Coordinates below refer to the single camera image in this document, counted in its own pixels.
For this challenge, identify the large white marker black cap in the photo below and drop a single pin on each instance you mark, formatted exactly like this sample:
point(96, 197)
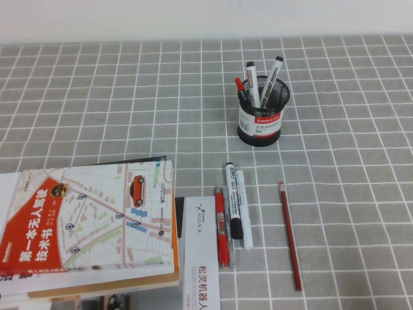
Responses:
point(233, 200)

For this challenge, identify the plain white marker black cap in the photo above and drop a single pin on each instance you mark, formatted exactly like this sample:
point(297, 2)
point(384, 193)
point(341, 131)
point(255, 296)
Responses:
point(253, 84)

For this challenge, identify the red gel pen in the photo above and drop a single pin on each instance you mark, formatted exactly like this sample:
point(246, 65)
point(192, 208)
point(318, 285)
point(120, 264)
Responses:
point(222, 239)

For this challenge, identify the white paint marker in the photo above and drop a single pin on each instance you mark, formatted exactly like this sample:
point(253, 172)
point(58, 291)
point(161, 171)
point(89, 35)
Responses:
point(246, 232)

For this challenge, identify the clear grey pen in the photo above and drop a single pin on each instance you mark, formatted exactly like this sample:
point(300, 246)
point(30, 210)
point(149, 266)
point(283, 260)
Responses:
point(232, 255)

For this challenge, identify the red pencil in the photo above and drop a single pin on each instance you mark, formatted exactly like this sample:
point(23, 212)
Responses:
point(290, 239)

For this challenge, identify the black mesh pen holder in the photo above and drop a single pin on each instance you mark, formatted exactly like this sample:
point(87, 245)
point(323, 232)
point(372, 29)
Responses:
point(264, 135)

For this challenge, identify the red capped pen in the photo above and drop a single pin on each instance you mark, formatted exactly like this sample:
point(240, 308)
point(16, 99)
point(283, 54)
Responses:
point(238, 84)

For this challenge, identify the white booklet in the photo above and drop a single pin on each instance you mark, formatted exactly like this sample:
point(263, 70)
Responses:
point(200, 245)

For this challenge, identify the grey white marker black tip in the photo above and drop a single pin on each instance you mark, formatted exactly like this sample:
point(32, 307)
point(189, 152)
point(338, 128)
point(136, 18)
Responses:
point(272, 76)

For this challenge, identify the orange map cover book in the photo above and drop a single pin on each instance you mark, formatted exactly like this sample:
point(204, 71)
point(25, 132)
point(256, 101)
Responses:
point(96, 210)

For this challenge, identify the grey checked tablecloth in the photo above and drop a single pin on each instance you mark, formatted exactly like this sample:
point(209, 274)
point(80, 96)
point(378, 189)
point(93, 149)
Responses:
point(96, 97)

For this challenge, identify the white book with tan edge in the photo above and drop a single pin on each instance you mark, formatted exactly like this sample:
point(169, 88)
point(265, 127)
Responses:
point(96, 281)

